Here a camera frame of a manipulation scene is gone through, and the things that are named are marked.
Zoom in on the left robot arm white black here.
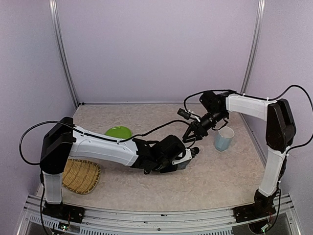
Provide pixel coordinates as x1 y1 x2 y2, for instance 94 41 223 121
38 117 192 218

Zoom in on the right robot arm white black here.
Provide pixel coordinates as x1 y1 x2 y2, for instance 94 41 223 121
178 89 312 217

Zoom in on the right aluminium frame post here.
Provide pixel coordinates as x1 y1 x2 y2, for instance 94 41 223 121
239 0 266 94

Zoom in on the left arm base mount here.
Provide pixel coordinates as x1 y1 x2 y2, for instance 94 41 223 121
43 203 85 224

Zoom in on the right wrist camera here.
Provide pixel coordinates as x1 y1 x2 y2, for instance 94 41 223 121
177 108 200 122

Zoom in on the grey zipper pouch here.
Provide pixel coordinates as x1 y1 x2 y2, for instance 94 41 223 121
177 161 190 170

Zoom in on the front aluminium rail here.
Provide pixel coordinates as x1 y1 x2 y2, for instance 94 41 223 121
14 194 302 235

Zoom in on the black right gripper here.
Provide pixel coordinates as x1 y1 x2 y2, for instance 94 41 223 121
183 108 227 142

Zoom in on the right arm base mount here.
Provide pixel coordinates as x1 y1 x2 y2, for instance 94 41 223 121
233 189 279 223

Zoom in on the light blue cup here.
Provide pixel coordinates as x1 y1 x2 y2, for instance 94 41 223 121
215 126 235 152

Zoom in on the green plastic plate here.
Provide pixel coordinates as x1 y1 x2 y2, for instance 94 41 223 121
105 126 133 139

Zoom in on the left aluminium frame post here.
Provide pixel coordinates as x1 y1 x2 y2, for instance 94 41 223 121
49 0 80 109

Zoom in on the woven bamboo tray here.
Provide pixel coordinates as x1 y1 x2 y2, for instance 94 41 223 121
62 159 101 195

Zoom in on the aluminium frame post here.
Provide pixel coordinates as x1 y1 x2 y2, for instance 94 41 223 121
239 0 266 94
49 0 80 109

